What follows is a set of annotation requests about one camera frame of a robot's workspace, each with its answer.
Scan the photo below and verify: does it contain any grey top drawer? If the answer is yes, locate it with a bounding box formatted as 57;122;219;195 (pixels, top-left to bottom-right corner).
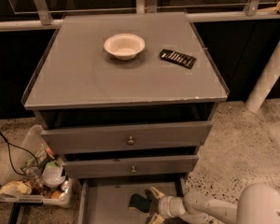
41;121;212;155

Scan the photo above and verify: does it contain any metal railing frame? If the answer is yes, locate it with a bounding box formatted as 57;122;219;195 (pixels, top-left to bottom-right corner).
0;0;280;31

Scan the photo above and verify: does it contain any grey middle drawer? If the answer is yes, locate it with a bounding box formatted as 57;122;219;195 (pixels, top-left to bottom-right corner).
63;155;199;179

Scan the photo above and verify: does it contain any grey bottom drawer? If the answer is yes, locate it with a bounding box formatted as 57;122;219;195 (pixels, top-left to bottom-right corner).
77;174;186;224

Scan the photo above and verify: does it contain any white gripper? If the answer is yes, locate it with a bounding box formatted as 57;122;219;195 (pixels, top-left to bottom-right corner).
148;187;187;224

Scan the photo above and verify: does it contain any clear plastic bin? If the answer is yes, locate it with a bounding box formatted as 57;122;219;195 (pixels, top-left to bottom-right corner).
0;125;73;208

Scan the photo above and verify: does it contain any grey drawer cabinet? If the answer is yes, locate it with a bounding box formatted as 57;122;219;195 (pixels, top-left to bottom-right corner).
21;12;231;224

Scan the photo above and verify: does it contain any grey drawer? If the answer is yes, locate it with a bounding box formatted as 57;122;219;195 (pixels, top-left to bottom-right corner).
63;155;199;179
77;174;186;224
41;121;212;155

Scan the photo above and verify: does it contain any white cup in bin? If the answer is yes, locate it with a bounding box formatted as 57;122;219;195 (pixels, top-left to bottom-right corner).
43;166;65;188

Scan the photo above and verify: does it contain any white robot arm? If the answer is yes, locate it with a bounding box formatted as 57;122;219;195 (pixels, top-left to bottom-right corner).
148;184;280;224

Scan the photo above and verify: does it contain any yellow banana in bin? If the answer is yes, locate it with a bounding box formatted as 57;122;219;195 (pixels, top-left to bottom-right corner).
0;180;32;197

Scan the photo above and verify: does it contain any white paper bowl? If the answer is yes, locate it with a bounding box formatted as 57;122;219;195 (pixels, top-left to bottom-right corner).
104;34;146;61

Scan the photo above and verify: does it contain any black drill bit case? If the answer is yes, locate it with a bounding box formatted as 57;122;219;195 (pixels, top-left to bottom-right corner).
160;49;197;69

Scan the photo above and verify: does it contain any white pipe post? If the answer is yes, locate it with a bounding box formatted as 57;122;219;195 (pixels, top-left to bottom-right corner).
245;40;280;113

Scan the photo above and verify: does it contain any black cable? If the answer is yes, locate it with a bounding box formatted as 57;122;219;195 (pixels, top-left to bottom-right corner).
0;121;40;176

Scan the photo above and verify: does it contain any green yellow sponge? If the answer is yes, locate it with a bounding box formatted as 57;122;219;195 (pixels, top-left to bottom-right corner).
128;194;152;214

